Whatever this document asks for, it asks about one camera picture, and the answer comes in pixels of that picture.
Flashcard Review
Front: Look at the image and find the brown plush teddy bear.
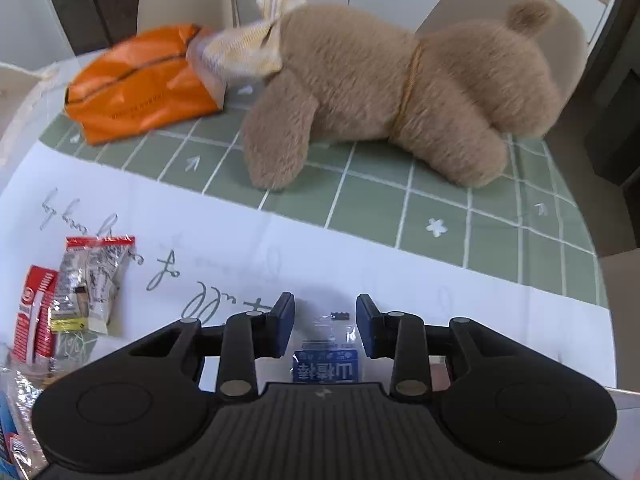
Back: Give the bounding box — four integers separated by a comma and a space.
242, 0, 564, 192

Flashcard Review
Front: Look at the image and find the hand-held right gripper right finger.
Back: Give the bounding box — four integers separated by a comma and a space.
355, 293, 517, 402

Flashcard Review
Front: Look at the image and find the red white snack packet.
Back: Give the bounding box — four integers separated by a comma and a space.
10, 264, 60, 367

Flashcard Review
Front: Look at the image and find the dark tall cabinet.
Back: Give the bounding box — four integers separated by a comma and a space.
39, 0, 147, 57

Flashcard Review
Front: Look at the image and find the clear grey packet red top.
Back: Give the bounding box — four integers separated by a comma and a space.
49, 234, 137, 337

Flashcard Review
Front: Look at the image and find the green checked tablecloth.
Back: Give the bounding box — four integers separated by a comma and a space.
39, 54, 609, 307

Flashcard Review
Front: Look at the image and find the clear packet with blue label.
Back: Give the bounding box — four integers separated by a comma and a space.
290, 310, 362, 386

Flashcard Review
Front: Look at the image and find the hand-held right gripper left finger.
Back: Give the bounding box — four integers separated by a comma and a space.
128, 292, 296, 402

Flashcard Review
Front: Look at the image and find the dark appliance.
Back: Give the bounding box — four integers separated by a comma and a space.
582, 35, 640, 188

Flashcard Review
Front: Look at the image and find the orange plastic bag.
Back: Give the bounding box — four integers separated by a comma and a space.
64, 24, 227, 146

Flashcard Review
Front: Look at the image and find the striped clear plastic bag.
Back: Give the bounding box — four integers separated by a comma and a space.
186, 0, 307, 111

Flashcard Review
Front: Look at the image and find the heap of clear snack packets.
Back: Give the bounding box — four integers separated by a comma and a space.
0, 342, 56, 480

